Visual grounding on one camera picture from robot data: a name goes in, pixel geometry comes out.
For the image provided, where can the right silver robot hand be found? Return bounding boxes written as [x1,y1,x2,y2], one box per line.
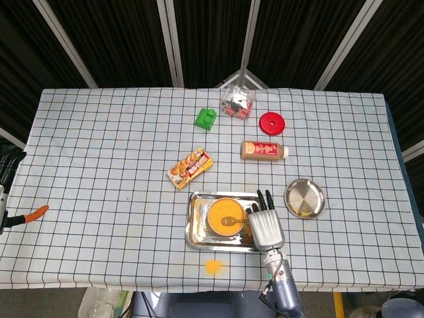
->
[245,189,286,251]

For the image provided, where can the silver metal spoon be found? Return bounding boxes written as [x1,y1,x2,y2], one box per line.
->
[221,215,252,227]

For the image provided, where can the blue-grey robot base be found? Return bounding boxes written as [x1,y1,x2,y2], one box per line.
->
[132,291,276,318]

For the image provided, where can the round stainless steel plate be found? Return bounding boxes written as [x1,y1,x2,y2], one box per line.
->
[284,178,327,220]

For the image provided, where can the white bowl of yellow powder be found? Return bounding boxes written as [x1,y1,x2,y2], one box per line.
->
[207,197,248,237]

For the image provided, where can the rectangular stainless steel tray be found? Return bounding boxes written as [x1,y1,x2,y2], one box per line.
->
[184,190,266,253]

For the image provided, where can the red round plastic disc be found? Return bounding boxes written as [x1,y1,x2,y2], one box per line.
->
[258,111,287,136]

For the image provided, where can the spilled yellow powder pile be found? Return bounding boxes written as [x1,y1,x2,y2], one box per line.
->
[203,259,228,276]

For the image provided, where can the brown drink bottle red label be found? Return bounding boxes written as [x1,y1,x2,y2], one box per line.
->
[240,140,290,162]

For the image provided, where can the yellow snack food package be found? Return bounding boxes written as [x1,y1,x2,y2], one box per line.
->
[166,148,214,191]

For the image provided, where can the green toy building block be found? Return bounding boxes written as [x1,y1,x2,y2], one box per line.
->
[194,107,218,133]

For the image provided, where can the clear plastic box red items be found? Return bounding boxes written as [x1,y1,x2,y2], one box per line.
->
[219,82,257,122]

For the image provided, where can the metal screen foot stand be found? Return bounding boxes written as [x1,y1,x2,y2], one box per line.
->
[215,68,269,90]

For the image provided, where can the white black checkered tablecloth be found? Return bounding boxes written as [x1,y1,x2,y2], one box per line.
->
[0,87,424,294]

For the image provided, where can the clear plastic bag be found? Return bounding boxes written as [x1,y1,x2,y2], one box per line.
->
[78,287,133,318]

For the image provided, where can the black folding screen white frames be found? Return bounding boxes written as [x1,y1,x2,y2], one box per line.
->
[0,0,424,163]

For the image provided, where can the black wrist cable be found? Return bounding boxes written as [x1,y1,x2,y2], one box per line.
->
[260,254,286,301]

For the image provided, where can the yellow post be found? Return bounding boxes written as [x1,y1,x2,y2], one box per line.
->
[333,291,345,318]

